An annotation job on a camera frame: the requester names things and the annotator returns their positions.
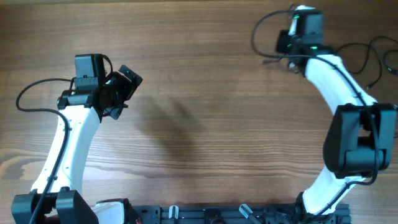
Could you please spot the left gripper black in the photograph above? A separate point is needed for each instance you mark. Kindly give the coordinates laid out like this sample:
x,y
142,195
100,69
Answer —
x,y
128,88

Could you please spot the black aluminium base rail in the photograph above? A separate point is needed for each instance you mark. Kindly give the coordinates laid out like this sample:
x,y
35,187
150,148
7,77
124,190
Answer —
x,y
278,214

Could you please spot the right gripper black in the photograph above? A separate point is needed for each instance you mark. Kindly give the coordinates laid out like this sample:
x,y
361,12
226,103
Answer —
x,y
283,35

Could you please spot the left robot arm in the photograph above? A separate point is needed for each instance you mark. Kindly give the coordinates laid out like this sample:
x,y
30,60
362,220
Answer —
x,y
55,197

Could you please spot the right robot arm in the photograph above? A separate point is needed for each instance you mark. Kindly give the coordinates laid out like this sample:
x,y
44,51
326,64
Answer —
x,y
359,141

